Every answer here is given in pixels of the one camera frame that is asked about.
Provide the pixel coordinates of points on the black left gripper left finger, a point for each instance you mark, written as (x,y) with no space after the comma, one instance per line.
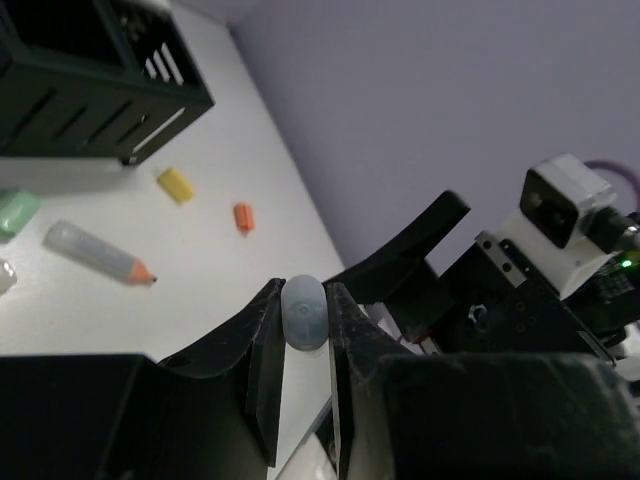
(209,411)

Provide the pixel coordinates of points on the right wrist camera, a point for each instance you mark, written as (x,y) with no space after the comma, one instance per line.
(566,224)

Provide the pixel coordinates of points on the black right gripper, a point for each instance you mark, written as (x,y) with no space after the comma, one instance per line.
(491,300)

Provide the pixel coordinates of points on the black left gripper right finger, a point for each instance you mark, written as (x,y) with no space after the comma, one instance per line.
(398,415)

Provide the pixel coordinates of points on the black slotted organizer box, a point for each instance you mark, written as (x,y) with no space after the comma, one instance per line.
(95,79)

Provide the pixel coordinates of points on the orange marker cap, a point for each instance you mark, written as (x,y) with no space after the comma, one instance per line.
(244,218)

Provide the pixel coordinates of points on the green marker cap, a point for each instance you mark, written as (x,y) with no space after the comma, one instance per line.
(18,207)

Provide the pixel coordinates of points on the yellow marker cap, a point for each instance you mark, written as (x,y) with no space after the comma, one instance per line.
(176,185)

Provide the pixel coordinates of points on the clear yellow highlighter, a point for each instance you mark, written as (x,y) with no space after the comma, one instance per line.
(8,276)

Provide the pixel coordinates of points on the clear blue-tip marker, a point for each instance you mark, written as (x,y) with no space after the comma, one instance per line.
(304,313)

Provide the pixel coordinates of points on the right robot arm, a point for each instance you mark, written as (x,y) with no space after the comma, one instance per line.
(606,303)

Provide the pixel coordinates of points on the clear orange-tip marker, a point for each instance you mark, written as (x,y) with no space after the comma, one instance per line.
(69,240)

